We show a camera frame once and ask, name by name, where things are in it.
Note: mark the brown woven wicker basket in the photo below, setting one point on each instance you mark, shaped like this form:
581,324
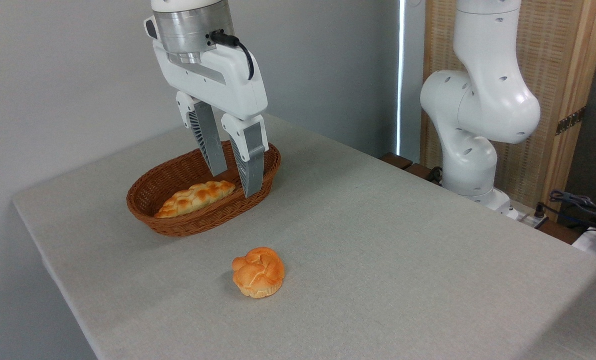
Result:
187,225

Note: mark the round knotted bread bun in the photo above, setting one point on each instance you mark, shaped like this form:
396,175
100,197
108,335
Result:
257,272

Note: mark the long braided bread loaf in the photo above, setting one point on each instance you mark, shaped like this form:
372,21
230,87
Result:
192,197

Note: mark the woven wood-framed folding screen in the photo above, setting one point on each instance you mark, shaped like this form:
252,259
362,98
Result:
553,50

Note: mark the white box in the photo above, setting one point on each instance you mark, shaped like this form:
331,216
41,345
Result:
587,240

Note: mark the grey tablecloth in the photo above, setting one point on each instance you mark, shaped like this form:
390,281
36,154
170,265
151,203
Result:
378,275

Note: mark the dark metal screen hinge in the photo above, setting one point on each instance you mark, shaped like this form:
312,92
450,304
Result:
570,120

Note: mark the black plug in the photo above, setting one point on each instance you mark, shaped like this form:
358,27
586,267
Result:
540,211

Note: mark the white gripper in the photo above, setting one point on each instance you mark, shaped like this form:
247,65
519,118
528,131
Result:
227,85

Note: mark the brown wooden block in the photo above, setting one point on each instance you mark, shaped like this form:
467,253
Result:
397,160
420,172

